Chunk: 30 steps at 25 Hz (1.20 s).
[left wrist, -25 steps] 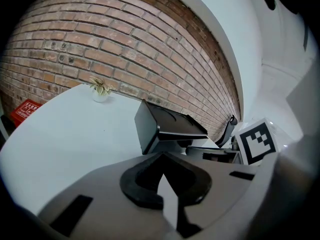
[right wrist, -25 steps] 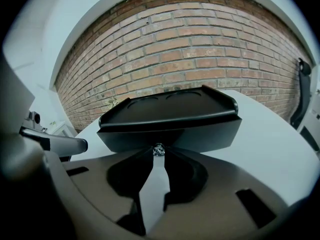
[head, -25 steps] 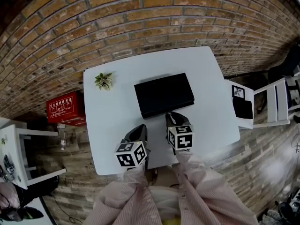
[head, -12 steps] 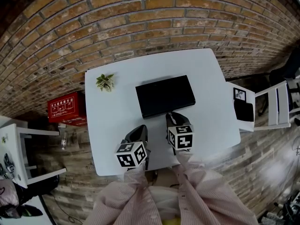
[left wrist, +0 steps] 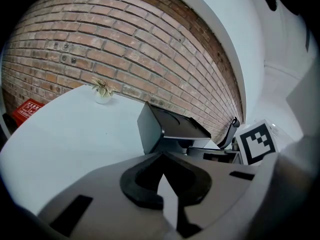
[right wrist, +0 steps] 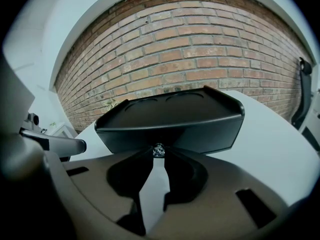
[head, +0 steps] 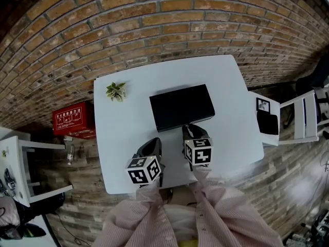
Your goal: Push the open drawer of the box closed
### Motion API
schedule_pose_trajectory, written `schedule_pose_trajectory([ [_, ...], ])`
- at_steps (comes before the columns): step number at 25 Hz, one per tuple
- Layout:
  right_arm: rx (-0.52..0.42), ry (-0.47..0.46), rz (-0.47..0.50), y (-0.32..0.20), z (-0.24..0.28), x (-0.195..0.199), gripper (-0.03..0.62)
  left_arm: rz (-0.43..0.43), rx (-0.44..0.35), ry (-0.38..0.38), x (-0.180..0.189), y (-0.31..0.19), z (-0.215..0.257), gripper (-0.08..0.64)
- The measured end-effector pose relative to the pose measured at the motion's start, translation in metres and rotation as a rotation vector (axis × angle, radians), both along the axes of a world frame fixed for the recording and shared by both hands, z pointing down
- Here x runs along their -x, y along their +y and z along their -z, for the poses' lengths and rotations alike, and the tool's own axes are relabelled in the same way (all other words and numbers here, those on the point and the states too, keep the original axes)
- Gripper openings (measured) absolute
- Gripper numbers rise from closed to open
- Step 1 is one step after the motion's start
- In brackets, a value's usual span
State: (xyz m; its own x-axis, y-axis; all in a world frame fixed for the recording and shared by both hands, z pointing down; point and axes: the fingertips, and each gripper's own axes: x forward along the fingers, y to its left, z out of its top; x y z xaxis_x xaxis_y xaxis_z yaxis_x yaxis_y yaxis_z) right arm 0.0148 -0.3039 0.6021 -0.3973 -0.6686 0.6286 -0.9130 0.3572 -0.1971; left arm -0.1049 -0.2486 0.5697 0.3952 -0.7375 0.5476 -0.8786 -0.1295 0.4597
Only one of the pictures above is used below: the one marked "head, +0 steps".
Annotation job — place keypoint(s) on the small potted plant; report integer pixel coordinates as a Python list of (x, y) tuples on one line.
[(116, 91)]

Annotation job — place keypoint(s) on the idle gripper device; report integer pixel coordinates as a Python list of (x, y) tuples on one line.
[(10, 179)]

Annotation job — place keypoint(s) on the black flat pad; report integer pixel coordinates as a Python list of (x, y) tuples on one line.
[(268, 123)]

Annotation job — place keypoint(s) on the person's torso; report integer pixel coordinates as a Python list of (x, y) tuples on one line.
[(181, 222)]

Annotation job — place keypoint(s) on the black picture frame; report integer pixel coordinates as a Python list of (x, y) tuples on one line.
[(263, 104)]

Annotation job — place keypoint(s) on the clear plastic bottle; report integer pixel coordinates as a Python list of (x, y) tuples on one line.
[(71, 154)]

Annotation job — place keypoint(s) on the black equipment stand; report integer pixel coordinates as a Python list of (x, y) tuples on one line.
[(318, 228)]

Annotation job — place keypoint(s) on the red box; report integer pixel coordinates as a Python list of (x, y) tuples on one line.
[(73, 120)]

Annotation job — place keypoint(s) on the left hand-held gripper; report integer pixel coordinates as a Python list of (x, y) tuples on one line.
[(140, 171)]

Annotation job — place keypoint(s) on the black and white box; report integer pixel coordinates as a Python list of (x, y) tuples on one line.
[(169, 127)]

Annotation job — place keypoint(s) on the white side table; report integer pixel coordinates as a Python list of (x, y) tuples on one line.
[(14, 148)]

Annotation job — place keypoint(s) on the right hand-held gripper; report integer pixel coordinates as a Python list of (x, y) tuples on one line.
[(199, 152)]

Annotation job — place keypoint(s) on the person's right forearm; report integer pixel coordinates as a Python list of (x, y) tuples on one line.
[(223, 210)]

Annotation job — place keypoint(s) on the black rectangular box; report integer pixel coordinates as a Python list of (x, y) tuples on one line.
[(181, 104)]

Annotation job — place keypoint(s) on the person's left forearm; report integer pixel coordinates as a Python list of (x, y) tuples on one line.
[(138, 215)]

